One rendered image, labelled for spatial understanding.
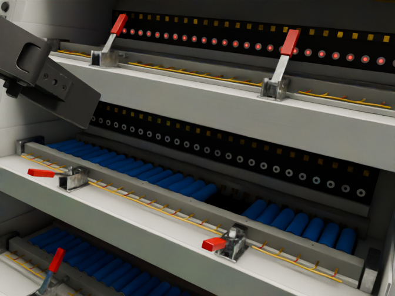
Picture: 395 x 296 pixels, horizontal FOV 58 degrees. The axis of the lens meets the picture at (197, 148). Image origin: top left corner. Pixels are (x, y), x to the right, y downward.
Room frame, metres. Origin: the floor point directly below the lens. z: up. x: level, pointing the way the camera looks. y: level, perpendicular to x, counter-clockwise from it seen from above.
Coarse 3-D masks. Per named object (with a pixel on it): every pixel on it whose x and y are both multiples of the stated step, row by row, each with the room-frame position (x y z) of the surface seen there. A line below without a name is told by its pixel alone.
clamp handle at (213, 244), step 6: (234, 234) 0.40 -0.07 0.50; (204, 240) 0.35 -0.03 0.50; (210, 240) 0.35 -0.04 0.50; (216, 240) 0.36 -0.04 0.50; (222, 240) 0.37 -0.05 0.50; (228, 240) 0.39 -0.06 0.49; (234, 240) 0.40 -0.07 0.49; (204, 246) 0.35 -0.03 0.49; (210, 246) 0.34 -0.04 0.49; (216, 246) 0.35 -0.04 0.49; (222, 246) 0.37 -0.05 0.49
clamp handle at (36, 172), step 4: (68, 168) 0.52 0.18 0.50; (72, 168) 0.52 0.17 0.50; (28, 172) 0.47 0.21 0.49; (32, 172) 0.46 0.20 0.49; (36, 172) 0.47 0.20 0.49; (40, 172) 0.47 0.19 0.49; (44, 172) 0.48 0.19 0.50; (48, 172) 0.48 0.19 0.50; (52, 172) 0.49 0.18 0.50; (72, 172) 0.52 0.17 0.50; (36, 176) 0.47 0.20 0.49; (40, 176) 0.47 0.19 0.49; (44, 176) 0.48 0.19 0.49; (48, 176) 0.48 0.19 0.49; (52, 176) 0.49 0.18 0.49; (56, 176) 0.50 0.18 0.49; (60, 176) 0.50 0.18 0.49; (64, 176) 0.51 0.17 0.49; (68, 176) 0.52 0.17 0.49
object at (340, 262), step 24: (24, 144) 0.63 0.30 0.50; (96, 168) 0.55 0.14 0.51; (144, 192) 0.51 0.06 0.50; (168, 192) 0.50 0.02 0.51; (192, 216) 0.47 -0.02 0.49; (216, 216) 0.45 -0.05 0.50; (240, 216) 0.45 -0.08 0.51; (264, 240) 0.43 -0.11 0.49; (288, 240) 0.41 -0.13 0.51; (336, 264) 0.39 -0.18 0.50; (360, 264) 0.38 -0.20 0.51
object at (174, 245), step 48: (0, 144) 0.61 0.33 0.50; (144, 144) 0.67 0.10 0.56; (48, 192) 0.53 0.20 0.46; (96, 192) 0.53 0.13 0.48; (288, 192) 0.54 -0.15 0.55; (144, 240) 0.45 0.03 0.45; (192, 240) 0.43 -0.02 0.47; (240, 288) 0.39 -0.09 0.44; (288, 288) 0.36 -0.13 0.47; (336, 288) 0.37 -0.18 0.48; (384, 288) 0.32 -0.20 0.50
